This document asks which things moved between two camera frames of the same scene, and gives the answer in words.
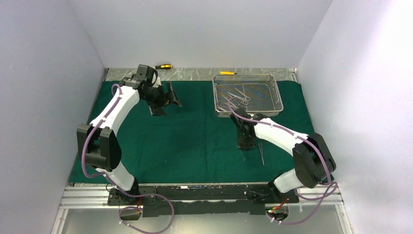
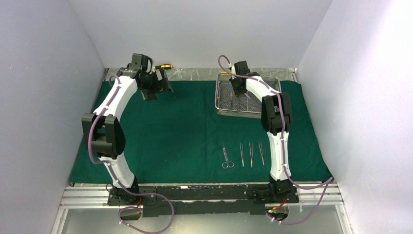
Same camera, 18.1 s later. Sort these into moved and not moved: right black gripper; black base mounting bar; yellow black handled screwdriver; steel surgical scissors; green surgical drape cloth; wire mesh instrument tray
Moved: steel surgical scissors; green surgical drape cloth; right black gripper
Not moved: yellow black handled screwdriver; black base mounting bar; wire mesh instrument tray
